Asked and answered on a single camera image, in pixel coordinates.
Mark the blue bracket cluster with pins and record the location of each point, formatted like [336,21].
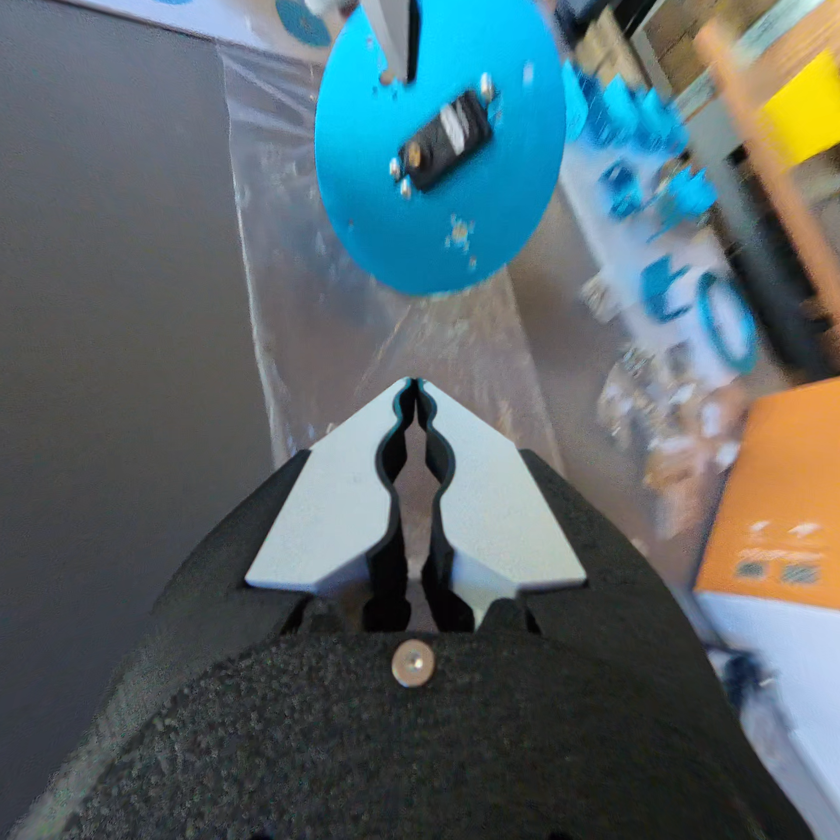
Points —
[689,197]

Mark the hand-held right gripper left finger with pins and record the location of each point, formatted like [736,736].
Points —
[321,518]

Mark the blue round metal plate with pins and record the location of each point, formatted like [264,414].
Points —
[367,216]

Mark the white instruction sheet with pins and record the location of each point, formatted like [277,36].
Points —
[229,16]

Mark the black servo motor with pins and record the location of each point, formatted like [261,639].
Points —
[446,141]

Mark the pile of clear hardware bags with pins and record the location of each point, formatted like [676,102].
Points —
[656,426]

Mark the dark grey desk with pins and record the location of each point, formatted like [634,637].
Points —
[98,328]

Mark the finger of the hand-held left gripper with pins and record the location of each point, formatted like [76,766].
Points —
[387,33]

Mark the small blue metal bracket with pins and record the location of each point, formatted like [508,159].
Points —
[620,190]

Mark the wooden top table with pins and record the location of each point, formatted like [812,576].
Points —
[754,131]

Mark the clear plastic bag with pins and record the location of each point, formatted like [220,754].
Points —
[295,295]

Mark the orange cardboard box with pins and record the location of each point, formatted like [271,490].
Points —
[774,472]

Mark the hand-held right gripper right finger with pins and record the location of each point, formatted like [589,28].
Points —
[512,518]

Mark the white foam sheet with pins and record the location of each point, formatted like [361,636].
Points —
[590,197]

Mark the yellow box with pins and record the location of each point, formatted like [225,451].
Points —
[804,111]

